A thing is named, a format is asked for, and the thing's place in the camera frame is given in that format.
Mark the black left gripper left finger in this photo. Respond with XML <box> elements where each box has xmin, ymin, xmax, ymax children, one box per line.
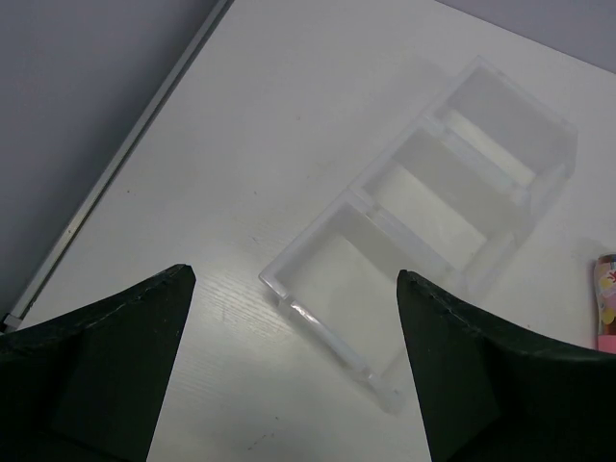
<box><xmin>1</xmin><ymin>264</ymin><xmax>196</xmax><ymax>461</ymax></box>

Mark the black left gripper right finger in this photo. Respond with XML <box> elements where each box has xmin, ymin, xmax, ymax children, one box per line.
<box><xmin>397</xmin><ymin>270</ymin><xmax>615</xmax><ymax>461</ymax></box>

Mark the clear plastic organizer tray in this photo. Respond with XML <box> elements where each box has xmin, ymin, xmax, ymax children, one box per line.
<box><xmin>260</xmin><ymin>57</ymin><xmax>578</xmax><ymax>414</ymax></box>

